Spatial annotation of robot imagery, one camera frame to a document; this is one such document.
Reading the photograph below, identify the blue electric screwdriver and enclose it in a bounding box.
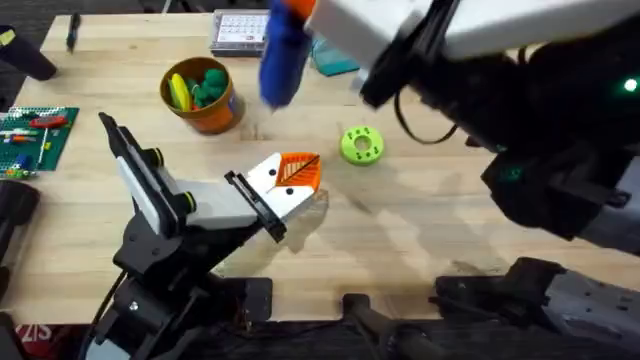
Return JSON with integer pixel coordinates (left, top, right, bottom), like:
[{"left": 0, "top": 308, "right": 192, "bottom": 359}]
[{"left": 257, "top": 0, "right": 314, "bottom": 110}]

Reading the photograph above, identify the teal flat box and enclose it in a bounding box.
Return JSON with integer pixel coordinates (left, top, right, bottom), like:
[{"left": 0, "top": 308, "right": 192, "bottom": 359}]
[{"left": 309, "top": 36, "right": 361, "bottom": 78}]

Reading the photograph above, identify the right wrist black upright plate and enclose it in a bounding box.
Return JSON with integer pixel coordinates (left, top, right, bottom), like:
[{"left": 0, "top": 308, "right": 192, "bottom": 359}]
[{"left": 358, "top": 0, "right": 454, "bottom": 110}]

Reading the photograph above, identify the wrist black upright plate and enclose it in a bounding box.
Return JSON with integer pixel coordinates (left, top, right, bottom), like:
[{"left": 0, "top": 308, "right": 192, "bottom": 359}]
[
  {"left": 98, "top": 111, "right": 180, "bottom": 238},
  {"left": 358, "top": 0, "right": 454, "bottom": 110}
]

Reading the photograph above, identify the clear box with printed card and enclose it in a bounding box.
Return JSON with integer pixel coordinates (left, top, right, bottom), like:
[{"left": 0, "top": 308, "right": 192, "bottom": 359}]
[{"left": 209, "top": 8, "right": 272, "bottom": 58}]

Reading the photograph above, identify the green disc with holes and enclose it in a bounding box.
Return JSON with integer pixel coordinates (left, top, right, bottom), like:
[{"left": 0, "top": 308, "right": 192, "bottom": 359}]
[{"left": 340, "top": 125, "right": 386, "bottom": 167}]

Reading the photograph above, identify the left wrist black upright plate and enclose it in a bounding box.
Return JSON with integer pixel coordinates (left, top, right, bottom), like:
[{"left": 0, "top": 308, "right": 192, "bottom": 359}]
[{"left": 98, "top": 111, "right": 180, "bottom": 238}]

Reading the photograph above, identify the orange tub with toys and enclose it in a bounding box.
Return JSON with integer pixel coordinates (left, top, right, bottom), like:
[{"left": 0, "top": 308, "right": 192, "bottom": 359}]
[{"left": 158, "top": 56, "right": 247, "bottom": 136}]

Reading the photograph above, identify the green board with blocks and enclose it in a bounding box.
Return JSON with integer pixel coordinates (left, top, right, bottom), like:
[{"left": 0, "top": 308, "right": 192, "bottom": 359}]
[{"left": 0, "top": 105, "right": 81, "bottom": 181}]

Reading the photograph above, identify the black stand at table side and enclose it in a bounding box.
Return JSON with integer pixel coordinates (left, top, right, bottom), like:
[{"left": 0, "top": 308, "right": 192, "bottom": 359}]
[{"left": 0, "top": 179, "right": 42, "bottom": 304}]

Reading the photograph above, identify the black pen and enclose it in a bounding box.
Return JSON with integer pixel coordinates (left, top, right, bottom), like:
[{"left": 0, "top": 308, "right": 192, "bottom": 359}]
[{"left": 65, "top": 11, "right": 83, "bottom": 54}]

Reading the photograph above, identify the black cylinder with yellow label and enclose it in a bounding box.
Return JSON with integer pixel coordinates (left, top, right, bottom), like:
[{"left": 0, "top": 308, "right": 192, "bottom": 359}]
[{"left": 0, "top": 24, "right": 59, "bottom": 82}]

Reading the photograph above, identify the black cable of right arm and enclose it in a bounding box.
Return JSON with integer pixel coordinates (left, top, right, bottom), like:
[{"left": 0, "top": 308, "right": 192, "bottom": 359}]
[{"left": 393, "top": 88, "right": 459, "bottom": 147}]

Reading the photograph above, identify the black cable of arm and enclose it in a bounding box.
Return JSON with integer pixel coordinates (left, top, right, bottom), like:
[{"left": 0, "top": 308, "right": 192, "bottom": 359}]
[
  {"left": 393, "top": 88, "right": 459, "bottom": 147},
  {"left": 79, "top": 269, "right": 129, "bottom": 360}
]

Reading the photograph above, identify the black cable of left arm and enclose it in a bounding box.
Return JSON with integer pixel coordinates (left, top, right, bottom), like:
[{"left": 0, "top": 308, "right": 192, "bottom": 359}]
[{"left": 79, "top": 269, "right": 129, "bottom": 360}]

